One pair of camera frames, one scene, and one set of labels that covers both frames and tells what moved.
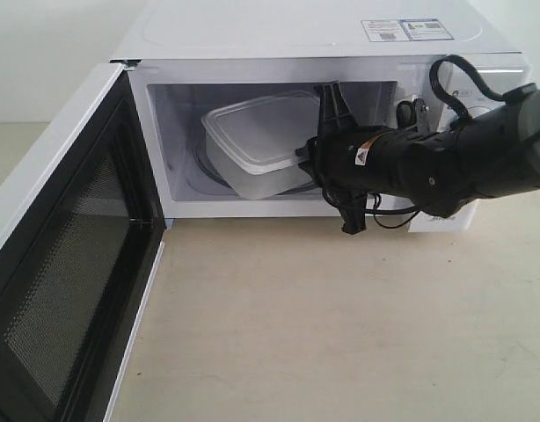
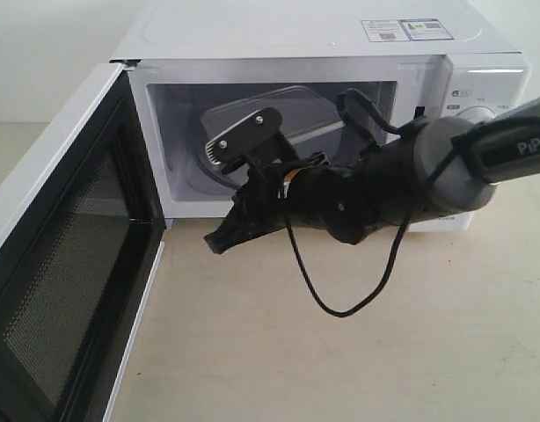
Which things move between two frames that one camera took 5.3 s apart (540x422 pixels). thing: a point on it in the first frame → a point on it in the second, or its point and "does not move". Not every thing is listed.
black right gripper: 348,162 → 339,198
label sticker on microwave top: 405,30 does not move
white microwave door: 76,233 does not move
